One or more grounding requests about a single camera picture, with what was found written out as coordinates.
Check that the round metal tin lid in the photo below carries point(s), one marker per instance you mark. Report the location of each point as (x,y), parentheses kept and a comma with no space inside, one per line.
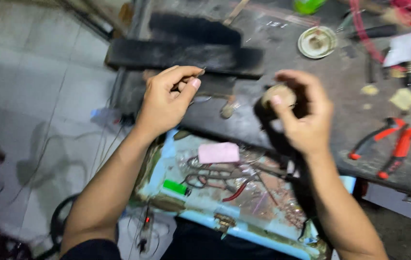
(316,42)

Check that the pink rectangular block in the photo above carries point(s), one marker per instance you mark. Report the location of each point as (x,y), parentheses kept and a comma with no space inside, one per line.
(219,152)

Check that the long black flat bar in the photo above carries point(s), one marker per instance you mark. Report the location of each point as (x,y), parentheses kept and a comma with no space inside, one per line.
(176,56)

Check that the white paper sheet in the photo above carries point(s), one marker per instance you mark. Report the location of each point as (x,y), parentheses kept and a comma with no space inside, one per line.
(406,48)

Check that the light blue tray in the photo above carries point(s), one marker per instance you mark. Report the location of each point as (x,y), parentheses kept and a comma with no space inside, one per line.
(205,211)

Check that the clear plastic bottle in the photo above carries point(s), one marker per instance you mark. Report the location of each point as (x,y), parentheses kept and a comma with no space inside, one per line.
(105,116)

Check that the person's left hand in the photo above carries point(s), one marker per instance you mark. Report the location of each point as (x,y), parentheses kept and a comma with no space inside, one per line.
(162,104)

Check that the black fuzzy pad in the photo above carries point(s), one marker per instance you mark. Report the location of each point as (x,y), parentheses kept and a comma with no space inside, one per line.
(194,29)

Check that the green lighter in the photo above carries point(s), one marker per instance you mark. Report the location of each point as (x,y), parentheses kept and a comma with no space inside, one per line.
(174,187)

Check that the wooden stick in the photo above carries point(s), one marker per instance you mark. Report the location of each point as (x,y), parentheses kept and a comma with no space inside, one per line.
(235,12)

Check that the red and black pliers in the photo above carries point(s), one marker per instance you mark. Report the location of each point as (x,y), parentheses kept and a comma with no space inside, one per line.
(400,144)

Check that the green plastic bottle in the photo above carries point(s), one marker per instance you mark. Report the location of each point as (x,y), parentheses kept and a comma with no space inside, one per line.
(307,5)

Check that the thin metal needle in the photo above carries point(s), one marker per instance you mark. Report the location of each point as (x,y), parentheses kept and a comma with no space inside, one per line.
(202,71)

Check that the person's right hand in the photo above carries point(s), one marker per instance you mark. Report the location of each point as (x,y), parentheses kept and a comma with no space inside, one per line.
(310,126)

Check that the small clear bulb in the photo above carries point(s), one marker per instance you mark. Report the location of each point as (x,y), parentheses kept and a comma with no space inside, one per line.
(228,110)

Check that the beige thread spool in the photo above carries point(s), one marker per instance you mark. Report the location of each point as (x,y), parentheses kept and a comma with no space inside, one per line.
(279,93)

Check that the metal scissors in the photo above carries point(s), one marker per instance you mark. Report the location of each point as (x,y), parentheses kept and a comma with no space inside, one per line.
(209,177)

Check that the yellow paper square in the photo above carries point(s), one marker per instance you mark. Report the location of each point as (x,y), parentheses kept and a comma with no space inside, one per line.
(405,98)

